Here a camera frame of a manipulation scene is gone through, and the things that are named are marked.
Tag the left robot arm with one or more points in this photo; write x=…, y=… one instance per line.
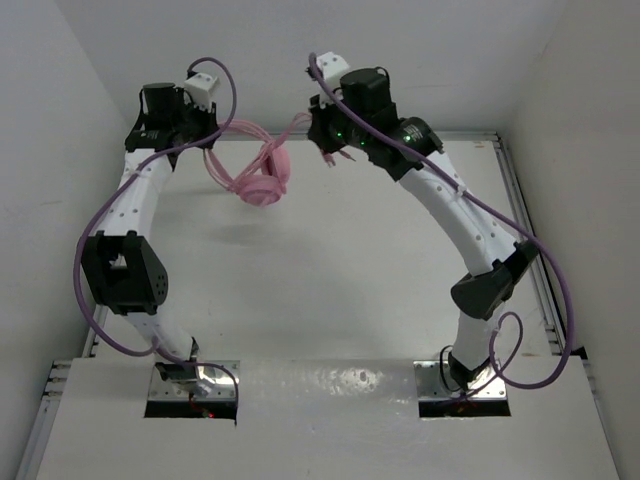
x=122, y=270

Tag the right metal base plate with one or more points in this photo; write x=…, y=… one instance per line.
x=434, y=383

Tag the metal base plate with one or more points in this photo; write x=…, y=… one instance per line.
x=434, y=383
x=210, y=380

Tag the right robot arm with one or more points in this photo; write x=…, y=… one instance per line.
x=413, y=155

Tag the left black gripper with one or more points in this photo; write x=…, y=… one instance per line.
x=210, y=123

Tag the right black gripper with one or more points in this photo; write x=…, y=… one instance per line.
x=316, y=130

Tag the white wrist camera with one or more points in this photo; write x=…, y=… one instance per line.
x=333, y=67
x=201, y=88

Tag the pink headphones with cable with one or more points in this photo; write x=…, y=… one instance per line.
x=264, y=180

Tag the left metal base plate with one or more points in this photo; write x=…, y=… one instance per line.
x=210, y=380

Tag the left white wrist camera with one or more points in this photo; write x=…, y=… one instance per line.
x=201, y=88

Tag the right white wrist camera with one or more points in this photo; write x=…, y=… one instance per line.
x=333, y=67

